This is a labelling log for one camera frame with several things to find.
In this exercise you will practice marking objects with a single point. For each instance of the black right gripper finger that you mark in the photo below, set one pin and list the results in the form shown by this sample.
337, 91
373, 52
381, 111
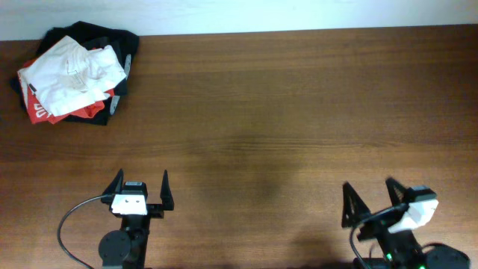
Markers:
396, 191
354, 208

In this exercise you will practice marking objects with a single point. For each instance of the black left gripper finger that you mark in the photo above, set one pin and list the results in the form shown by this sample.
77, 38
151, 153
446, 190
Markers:
166, 195
116, 185

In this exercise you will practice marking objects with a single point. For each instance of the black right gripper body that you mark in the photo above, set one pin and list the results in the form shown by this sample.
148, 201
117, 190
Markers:
379, 226

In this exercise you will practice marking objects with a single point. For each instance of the black folded garment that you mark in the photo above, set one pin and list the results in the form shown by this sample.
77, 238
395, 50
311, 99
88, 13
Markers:
125, 45

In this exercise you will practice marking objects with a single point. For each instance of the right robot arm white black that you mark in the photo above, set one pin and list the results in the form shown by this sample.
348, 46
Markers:
403, 251

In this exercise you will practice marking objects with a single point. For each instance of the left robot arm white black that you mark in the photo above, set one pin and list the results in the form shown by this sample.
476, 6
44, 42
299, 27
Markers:
126, 247

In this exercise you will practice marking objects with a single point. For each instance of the white printed t-shirt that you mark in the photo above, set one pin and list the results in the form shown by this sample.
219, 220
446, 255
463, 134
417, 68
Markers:
69, 47

